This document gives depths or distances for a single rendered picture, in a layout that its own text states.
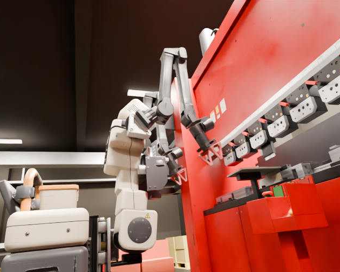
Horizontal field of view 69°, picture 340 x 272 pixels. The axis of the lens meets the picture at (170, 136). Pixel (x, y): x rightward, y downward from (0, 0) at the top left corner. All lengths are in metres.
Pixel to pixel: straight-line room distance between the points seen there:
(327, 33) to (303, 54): 0.15
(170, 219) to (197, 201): 6.32
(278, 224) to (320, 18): 0.98
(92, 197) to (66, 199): 7.13
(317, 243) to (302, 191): 0.37
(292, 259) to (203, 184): 1.46
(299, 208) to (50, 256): 0.82
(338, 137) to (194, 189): 1.18
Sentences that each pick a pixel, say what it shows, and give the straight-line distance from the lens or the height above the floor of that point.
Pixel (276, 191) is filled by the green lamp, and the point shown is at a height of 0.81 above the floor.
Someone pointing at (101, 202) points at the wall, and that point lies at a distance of 8.22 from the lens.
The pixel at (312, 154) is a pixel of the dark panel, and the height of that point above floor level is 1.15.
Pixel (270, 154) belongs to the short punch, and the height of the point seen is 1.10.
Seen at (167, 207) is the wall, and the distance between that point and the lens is 8.62.
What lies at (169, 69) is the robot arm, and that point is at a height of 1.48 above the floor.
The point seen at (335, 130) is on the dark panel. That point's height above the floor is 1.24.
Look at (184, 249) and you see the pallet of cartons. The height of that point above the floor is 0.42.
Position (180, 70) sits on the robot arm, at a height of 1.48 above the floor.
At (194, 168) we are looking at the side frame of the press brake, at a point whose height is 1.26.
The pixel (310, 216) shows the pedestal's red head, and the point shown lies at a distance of 0.99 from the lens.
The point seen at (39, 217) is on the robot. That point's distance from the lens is 0.95.
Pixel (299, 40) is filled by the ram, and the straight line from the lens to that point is 1.55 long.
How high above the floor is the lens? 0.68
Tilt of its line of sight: 23 degrees up
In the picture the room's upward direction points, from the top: 6 degrees counter-clockwise
